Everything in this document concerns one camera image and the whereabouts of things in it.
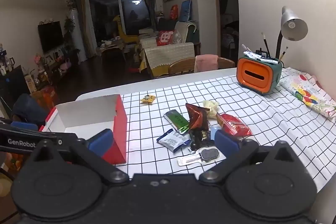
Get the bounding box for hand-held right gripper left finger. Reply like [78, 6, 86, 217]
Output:
[26, 129, 130, 185]

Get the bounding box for brown handled brush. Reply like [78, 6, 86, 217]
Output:
[278, 46, 289, 62]

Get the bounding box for red cardboard box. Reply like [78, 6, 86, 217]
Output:
[39, 94, 128, 165]

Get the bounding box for pink cloth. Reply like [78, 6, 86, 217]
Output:
[195, 54, 219, 73]

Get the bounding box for black snack packet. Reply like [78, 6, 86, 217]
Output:
[189, 130, 211, 151]

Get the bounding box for grey desk lamp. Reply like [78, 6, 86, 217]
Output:
[275, 6, 308, 60]

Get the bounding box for green snack packet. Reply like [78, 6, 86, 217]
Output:
[164, 110, 190, 134]

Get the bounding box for white marker pen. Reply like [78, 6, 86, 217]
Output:
[241, 44, 257, 56]

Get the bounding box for black handled brush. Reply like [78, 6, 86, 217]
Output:
[261, 32, 271, 56]

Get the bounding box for dark television cabinet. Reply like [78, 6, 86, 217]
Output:
[39, 48, 79, 83]

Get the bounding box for black cabinet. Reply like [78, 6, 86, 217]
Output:
[0, 65, 30, 109]

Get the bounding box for wooden coffee table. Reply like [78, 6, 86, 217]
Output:
[100, 40, 127, 57]

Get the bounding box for cream covered wooden sofa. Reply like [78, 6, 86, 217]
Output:
[139, 38, 201, 78]

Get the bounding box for red snack packet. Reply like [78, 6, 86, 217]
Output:
[217, 113, 253, 137]

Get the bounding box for red gift bag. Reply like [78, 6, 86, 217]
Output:
[169, 4, 179, 20]

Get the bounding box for colourful printed cloth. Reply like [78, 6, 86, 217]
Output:
[279, 73, 336, 118]

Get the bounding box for pale yellow snack packet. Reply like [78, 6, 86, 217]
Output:
[203, 100, 219, 119]

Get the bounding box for orange green desk organizer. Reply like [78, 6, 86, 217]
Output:
[237, 55, 282, 96]

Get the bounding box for potted plant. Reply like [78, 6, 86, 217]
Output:
[64, 17, 80, 56]

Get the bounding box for orange fruit carton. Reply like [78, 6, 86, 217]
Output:
[0, 152, 27, 180]

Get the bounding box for orange gift boxes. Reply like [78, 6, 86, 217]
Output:
[31, 86, 58, 109]

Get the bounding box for dark sofa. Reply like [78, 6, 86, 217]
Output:
[157, 18, 200, 43]

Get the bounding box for pink bag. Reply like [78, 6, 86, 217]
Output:
[60, 57, 72, 71]

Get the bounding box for small yellow snack packet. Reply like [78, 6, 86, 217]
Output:
[140, 94, 156, 104]

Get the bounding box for wooden chair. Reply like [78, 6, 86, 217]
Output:
[168, 56, 235, 75]

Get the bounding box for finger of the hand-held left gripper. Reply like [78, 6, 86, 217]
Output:
[10, 121, 39, 132]

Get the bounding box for maroon snack packet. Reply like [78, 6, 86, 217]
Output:
[185, 103, 209, 131]

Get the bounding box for grey curtain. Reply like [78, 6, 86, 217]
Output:
[140, 0, 158, 30]
[72, 0, 95, 57]

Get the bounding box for clear dark cookie packet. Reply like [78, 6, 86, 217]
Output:
[177, 148, 226, 167]

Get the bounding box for checkered tablecloth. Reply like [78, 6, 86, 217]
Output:
[114, 67, 336, 193]

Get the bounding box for flat screen television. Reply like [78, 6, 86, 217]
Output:
[37, 21, 64, 54]

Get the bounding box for white tower air conditioner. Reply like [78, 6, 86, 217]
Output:
[70, 9, 87, 62]

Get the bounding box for blue cushion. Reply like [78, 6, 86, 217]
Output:
[178, 0, 192, 22]

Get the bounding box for dark blue jacket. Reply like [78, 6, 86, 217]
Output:
[12, 93, 49, 125]

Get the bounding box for blue white snack packet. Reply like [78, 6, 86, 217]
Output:
[157, 129, 192, 153]

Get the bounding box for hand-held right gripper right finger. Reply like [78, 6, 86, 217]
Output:
[199, 131, 302, 184]

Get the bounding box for yellow giraffe toy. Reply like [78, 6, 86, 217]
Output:
[113, 15, 139, 51]

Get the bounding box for red printed cushion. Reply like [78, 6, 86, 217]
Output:
[156, 30, 175, 46]

